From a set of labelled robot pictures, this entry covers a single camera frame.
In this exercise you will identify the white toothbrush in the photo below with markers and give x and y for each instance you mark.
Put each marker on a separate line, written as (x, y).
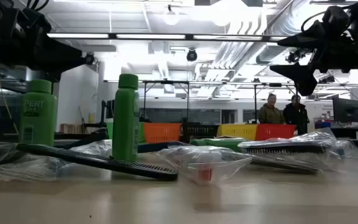
(345, 148)

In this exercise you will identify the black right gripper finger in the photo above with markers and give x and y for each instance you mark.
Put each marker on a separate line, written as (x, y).
(309, 35)
(300, 77)

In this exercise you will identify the small dark monitor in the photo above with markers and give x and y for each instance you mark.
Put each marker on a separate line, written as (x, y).
(110, 109)

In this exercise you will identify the person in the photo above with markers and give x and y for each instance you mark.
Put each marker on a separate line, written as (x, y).
(270, 112)
(295, 115)

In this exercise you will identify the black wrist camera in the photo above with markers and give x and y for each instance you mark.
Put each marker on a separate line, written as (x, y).
(37, 20)
(336, 18)

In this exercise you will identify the small yellow container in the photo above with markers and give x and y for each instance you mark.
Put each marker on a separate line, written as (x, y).
(91, 118)

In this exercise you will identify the black metal gantry frame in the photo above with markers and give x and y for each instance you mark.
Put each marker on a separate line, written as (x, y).
(275, 84)

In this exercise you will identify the red toothbrush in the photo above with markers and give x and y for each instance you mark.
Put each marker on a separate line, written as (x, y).
(204, 174)

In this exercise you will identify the black ceiling camera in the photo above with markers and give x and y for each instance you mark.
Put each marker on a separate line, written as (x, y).
(89, 58)
(192, 55)

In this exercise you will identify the yellow plastic basket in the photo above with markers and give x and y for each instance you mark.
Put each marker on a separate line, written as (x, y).
(238, 130)

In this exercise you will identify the orange plastic basket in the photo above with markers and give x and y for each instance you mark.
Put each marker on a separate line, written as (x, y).
(162, 132)

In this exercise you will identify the wooden crate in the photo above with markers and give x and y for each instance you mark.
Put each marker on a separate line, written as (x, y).
(71, 128)

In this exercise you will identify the red plastic basket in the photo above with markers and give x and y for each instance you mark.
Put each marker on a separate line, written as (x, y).
(275, 131)

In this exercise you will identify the black aluminium table frame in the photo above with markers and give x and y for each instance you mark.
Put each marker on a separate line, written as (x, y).
(70, 136)

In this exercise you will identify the black ceiling spotlight cluster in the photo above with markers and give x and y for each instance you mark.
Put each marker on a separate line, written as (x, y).
(294, 56)
(326, 79)

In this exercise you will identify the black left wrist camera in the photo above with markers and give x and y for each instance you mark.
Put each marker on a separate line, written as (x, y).
(37, 20)

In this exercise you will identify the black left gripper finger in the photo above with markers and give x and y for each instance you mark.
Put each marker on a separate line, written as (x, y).
(57, 63)
(61, 46)

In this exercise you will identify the long ceiling light bar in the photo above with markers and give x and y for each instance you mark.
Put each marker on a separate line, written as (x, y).
(151, 36)

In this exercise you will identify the green travel shampoo bottle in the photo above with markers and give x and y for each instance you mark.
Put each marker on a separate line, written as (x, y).
(124, 124)
(219, 143)
(39, 124)

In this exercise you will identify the black computer monitor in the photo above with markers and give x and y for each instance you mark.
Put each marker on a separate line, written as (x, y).
(345, 110)

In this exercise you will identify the round ceiling lamp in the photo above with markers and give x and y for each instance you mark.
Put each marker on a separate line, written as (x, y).
(171, 18)

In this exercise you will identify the black plastic basket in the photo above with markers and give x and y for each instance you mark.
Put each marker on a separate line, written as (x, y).
(200, 132)

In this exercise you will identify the green plastic basket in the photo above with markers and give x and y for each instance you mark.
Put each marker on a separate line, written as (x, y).
(141, 132)

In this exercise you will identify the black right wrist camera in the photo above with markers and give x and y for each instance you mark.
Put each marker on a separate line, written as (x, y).
(336, 18)

